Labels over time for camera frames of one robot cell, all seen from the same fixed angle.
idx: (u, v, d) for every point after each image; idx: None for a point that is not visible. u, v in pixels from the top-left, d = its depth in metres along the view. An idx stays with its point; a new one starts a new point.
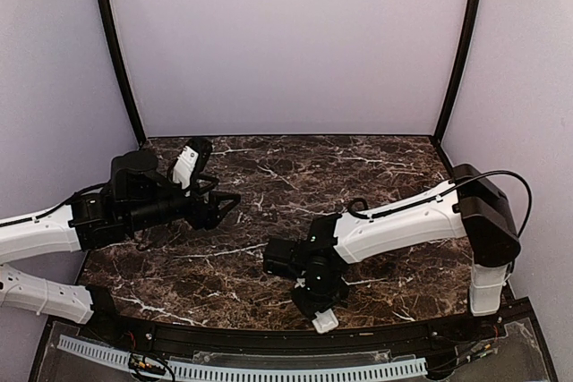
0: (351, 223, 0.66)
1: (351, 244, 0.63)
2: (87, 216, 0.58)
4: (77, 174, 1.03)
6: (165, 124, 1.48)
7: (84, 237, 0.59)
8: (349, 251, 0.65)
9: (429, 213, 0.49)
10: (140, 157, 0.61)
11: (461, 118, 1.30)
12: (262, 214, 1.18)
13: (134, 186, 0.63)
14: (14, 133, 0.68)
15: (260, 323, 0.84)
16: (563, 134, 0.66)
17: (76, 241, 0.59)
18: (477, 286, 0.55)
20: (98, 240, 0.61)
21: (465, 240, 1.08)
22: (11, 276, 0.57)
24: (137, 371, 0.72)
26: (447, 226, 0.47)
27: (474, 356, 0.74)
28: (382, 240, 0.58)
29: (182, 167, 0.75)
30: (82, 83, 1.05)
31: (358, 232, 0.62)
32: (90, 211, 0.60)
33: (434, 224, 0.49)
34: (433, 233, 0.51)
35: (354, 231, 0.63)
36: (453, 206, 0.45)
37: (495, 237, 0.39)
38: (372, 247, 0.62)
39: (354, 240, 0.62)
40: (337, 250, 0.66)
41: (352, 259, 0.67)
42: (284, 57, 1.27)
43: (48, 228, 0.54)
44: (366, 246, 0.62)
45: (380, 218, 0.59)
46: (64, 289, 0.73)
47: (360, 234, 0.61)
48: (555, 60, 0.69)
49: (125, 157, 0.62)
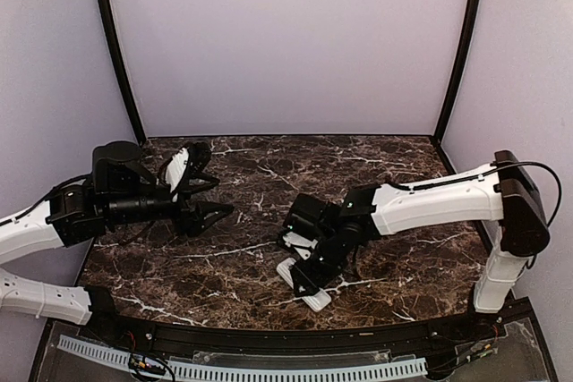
0: (389, 193, 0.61)
1: (389, 214, 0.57)
2: (64, 208, 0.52)
4: (76, 175, 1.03)
6: (165, 123, 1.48)
7: (64, 233, 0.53)
8: (386, 222, 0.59)
9: (470, 190, 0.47)
10: (124, 148, 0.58)
11: (461, 118, 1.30)
12: (262, 214, 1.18)
13: (115, 179, 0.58)
14: (14, 133, 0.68)
15: (260, 323, 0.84)
16: (563, 133, 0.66)
17: (59, 237, 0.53)
18: (491, 277, 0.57)
20: (80, 233, 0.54)
21: (465, 240, 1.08)
22: (7, 281, 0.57)
24: (138, 371, 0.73)
26: (485, 207, 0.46)
27: (474, 356, 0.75)
28: (419, 214, 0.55)
29: (173, 171, 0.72)
30: (82, 84, 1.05)
31: (397, 201, 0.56)
32: (70, 203, 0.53)
33: (474, 203, 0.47)
34: (470, 212, 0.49)
35: (394, 199, 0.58)
36: (494, 186, 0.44)
37: (529, 222, 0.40)
38: (406, 221, 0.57)
39: (391, 210, 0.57)
40: (372, 217, 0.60)
41: (384, 231, 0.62)
42: (284, 58, 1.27)
43: (26, 228, 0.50)
44: (404, 218, 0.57)
45: (422, 191, 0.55)
46: (63, 291, 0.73)
47: (400, 205, 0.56)
48: (555, 60, 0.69)
49: (107, 146, 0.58)
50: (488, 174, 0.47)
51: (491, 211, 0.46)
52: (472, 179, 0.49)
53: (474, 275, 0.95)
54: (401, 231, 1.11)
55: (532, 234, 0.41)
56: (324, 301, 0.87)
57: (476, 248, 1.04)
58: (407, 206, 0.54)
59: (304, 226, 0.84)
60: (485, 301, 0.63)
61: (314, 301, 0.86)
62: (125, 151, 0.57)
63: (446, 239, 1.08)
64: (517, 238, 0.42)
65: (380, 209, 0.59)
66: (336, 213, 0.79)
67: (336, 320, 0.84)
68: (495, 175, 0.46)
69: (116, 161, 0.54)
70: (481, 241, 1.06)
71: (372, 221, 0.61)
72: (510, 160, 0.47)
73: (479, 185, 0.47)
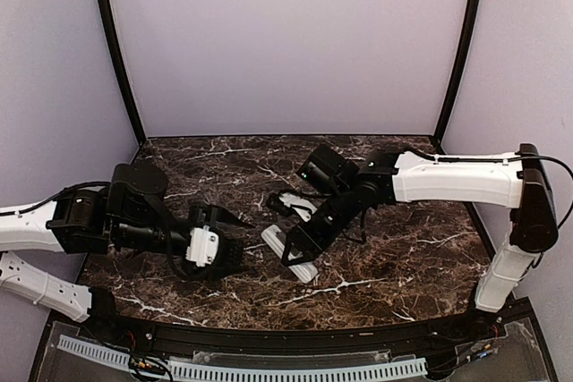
0: (411, 160, 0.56)
1: (410, 182, 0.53)
2: (66, 217, 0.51)
4: (76, 175, 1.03)
6: (165, 123, 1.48)
7: (64, 240, 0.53)
8: (405, 188, 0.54)
9: (494, 172, 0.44)
10: (146, 176, 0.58)
11: (461, 118, 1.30)
12: (262, 214, 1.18)
13: (131, 207, 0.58)
14: (14, 132, 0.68)
15: (260, 323, 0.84)
16: (563, 133, 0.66)
17: (58, 242, 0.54)
18: (495, 274, 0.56)
20: (76, 243, 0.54)
21: (465, 240, 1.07)
22: (12, 265, 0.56)
24: (137, 371, 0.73)
26: (503, 193, 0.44)
27: (474, 356, 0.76)
28: (437, 187, 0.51)
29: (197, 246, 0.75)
30: (82, 83, 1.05)
31: (420, 169, 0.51)
32: (73, 212, 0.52)
33: (494, 187, 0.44)
34: (487, 195, 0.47)
35: (416, 168, 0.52)
36: (517, 172, 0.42)
37: (543, 212, 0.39)
38: (422, 191, 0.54)
39: (412, 179, 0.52)
40: (392, 180, 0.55)
41: (400, 197, 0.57)
42: (284, 58, 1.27)
43: (27, 226, 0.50)
44: (423, 188, 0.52)
45: (447, 165, 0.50)
46: (64, 286, 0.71)
47: (423, 174, 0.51)
48: (554, 60, 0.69)
49: (132, 168, 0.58)
50: (514, 159, 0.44)
51: (509, 199, 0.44)
52: (498, 161, 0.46)
53: (474, 275, 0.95)
54: (401, 231, 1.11)
55: (540, 231, 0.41)
56: (312, 274, 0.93)
57: (476, 248, 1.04)
58: (431, 175, 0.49)
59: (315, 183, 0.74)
60: (486, 297, 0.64)
61: (303, 273, 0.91)
62: (149, 182, 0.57)
63: (446, 240, 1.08)
64: (526, 232, 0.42)
65: (401, 174, 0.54)
66: (354, 172, 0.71)
67: (336, 320, 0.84)
68: (518, 163, 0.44)
69: (135, 188, 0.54)
70: (481, 241, 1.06)
71: (392, 184, 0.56)
72: (534, 151, 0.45)
73: (503, 169, 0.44)
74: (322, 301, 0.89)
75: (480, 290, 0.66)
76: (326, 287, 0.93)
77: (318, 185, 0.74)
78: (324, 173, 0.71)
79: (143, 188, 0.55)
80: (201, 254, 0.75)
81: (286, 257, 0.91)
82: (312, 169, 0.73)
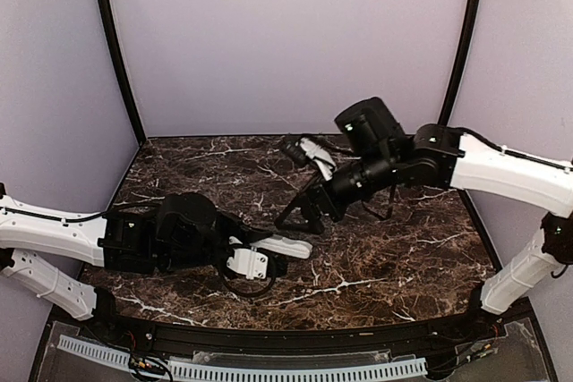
0: (474, 145, 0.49)
1: (470, 169, 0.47)
2: (119, 241, 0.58)
4: (77, 175, 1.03)
6: (165, 124, 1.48)
7: (109, 258, 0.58)
8: (457, 175, 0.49)
9: (560, 178, 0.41)
10: (198, 208, 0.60)
11: (461, 118, 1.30)
12: (262, 214, 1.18)
13: (183, 235, 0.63)
14: (15, 131, 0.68)
15: (260, 323, 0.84)
16: (563, 132, 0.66)
17: (97, 258, 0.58)
18: (518, 279, 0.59)
20: (120, 263, 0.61)
21: (465, 240, 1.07)
22: (25, 258, 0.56)
24: (137, 372, 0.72)
26: (562, 199, 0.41)
27: (474, 355, 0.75)
28: (497, 180, 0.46)
29: (243, 262, 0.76)
30: (82, 84, 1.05)
31: (486, 158, 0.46)
32: (125, 238, 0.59)
33: (554, 193, 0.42)
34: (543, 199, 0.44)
35: (483, 156, 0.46)
36: None
37: None
38: (475, 181, 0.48)
39: (475, 166, 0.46)
40: (449, 165, 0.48)
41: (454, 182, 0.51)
42: (284, 58, 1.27)
43: (75, 238, 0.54)
44: (481, 178, 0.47)
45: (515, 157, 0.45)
46: (73, 284, 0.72)
47: (488, 163, 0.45)
48: (555, 59, 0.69)
49: (181, 199, 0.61)
50: None
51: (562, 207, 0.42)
52: (559, 167, 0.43)
53: (474, 275, 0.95)
54: (401, 231, 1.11)
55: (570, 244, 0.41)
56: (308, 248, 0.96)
57: (476, 248, 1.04)
58: (496, 167, 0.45)
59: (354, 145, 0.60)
60: (496, 298, 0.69)
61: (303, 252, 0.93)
62: (199, 215, 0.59)
63: (446, 240, 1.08)
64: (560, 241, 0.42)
65: (466, 159, 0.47)
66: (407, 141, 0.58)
67: (336, 320, 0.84)
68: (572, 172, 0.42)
69: (188, 220, 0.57)
70: (481, 241, 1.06)
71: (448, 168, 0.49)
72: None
73: (567, 175, 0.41)
74: (322, 301, 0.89)
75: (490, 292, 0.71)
76: (326, 287, 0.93)
77: (356, 146, 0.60)
78: (375, 133, 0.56)
79: (193, 217, 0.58)
80: (252, 271, 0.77)
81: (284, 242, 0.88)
82: (367, 123, 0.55)
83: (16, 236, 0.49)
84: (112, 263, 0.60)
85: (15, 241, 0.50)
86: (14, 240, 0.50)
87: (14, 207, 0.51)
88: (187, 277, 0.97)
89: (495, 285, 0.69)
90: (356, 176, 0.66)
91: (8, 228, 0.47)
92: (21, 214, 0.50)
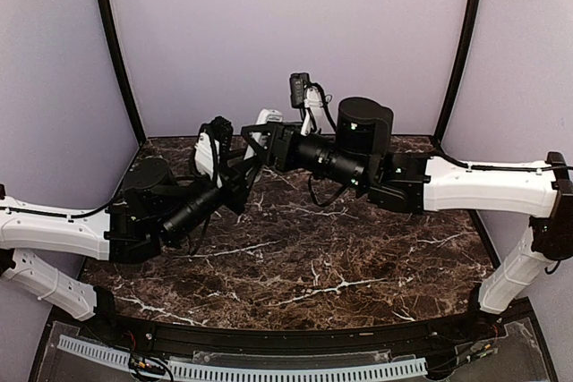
0: (444, 167, 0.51)
1: (442, 190, 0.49)
2: (124, 232, 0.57)
4: (77, 175, 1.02)
6: (165, 124, 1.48)
7: (115, 251, 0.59)
8: (436, 197, 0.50)
9: (529, 182, 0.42)
10: (149, 172, 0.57)
11: (461, 118, 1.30)
12: (262, 214, 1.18)
13: (151, 204, 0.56)
14: (14, 131, 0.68)
15: (260, 323, 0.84)
16: (563, 133, 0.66)
17: (106, 251, 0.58)
18: (508, 276, 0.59)
20: (127, 254, 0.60)
21: (465, 240, 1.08)
22: (25, 258, 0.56)
24: (137, 372, 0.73)
26: (534, 202, 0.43)
27: (474, 356, 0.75)
28: (475, 193, 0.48)
29: (203, 157, 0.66)
30: (81, 83, 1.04)
31: (452, 177, 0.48)
32: (131, 228, 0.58)
33: (528, 197, 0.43)
34: (519, 203, 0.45)
35: (449, 175, 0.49)
36: (552, 182, 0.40)
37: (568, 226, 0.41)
38: (458, 198, 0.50)
39: (448, 186, 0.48)
40: (423, 190, 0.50)
41: (431, 205, 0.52)
42: (285, 57, 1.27)
43: (82, 233, 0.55)
44: (457, 196, 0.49)
45: (481, 173, 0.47)
46: (73, 284, 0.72)
47: (456, 181, 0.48)
48: (555, 59, 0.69)
49: (135, 173, 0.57)
50: (547, 169, 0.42)
51: (539, 208, 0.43)
52: (529, 170, 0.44)
53: (474, 275, 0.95)
54: (401, 231, 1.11)
55: (560, 234, 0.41)
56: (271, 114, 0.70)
57: (476, 249, 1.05)
58: (465, 183, 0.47)
59: (342, 135, 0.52)
60: (492, 298, 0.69)
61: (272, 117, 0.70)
62: (152, 176, 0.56)
63: (446, 240, 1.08)
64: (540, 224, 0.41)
65: (434, 182, 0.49)
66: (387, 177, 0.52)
67: (336, 320, 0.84)
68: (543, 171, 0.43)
69: (141, 188, 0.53)
70: (481, 241, 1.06)
71: (422, 194, 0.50)
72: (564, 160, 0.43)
73: (537, 179, 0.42)
74: (322, 301, 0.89)
75: (486, 292, 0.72)
76: (326, 287, 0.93)
77: (346, 140, 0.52)
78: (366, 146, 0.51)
79: (149, 183, 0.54)
80: (204, 154, 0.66)
81: (215, 130, 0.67)
82: (373, 131, 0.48)
83: (21, 235, 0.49)
84: (117, 256, 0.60)
85: (19, 241, 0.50)
86: (19, 239, 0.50)
87: (18, 206, 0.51)
88: (187, 277, 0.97)
89: (490, 286, 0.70)
90: (326, 154, 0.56)
91: (15, 228, 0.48)
92: (27, 212, 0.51)
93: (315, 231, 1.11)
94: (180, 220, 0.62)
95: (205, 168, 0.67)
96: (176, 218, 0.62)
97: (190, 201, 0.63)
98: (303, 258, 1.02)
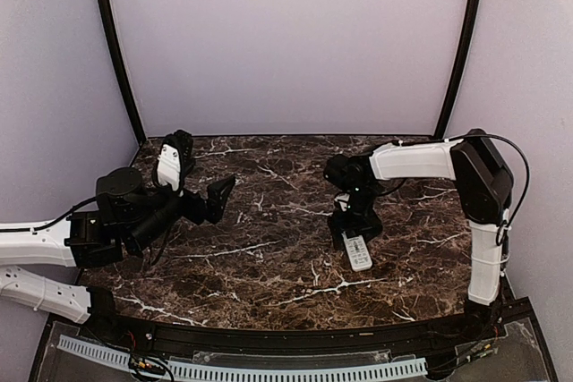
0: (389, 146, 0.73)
1: (380, 159, 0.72)
2: (85, 236, 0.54)
4: (77, 175, 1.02)
6: (165, 124, 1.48)
7: (79, 258, 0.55)
8: (379, 166, 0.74)
9: (437, 148, 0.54)
10: (124, 179, 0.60)
11: (461, 118, 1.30)
12: (262, 214, 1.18)
13: (122, 210, 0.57)
14: (14, 132, 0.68)
15: (260, 323, 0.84)
16: (562, 133, 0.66)
17: (73, 258, 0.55)
18: (474, 258, 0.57)
20: (90, 261, 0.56)
21: (465, 240, 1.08)
22: (10, 273, 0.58)
24: (137, 372, 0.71)
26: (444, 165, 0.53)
27: (474, 356, 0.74)
28: (401, 163, 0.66)
29: (166, 169, 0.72)
30: (81, 82, 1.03)
31: (389, 150, 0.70)
32: (93, 233, 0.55)
33: (439, 161, 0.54)
34: (437, 166, 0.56)
35: (386, 150, 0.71)
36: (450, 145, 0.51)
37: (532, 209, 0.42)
38: (394, 166, 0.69)
39: (383, 157, 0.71)
40: (370, 161, 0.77)
41: (377, 175, 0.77)
42: (284, 57, 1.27)
43: (45, 243, 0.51)
44: (390, 165, 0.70)
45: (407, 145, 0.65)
46: (63, 289, 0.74)
47: (388, 154, 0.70)
48: (555, 59, 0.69)
49: (109, 179, 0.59)
50: (453, 138, 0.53)
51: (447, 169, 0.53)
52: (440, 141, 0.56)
53: None
54: (401, 231, 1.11)
55: (482, 199, 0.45)
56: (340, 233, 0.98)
57: None
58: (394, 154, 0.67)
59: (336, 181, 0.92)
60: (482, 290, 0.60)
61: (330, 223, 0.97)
62: (126, 183, 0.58)
63: (446, 240, 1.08)
64: (470, 201, 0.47)
65: (376, 155, 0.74)
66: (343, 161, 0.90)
67: (336, 320, 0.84)
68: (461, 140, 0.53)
69: (115, 193, 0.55)
70: None
71: (371, 165, 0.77)
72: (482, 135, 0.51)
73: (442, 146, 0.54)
74: (322, 301, 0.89)
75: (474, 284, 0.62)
76: (326, 287, 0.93)
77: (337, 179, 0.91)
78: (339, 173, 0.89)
79: (121, 190, 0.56)
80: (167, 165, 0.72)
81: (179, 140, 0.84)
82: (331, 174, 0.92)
83: None
84: (84, 261, 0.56)
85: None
86: None
87: None
88: (187, 278, 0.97)
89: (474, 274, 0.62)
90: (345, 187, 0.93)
91: None
92: None
93: (315, 231, 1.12)
94: (146, 227, 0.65)
95: (167, 178, 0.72)
96: (143, 225, 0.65)
97: (156, 209, 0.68)
98: (303, 258, 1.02)
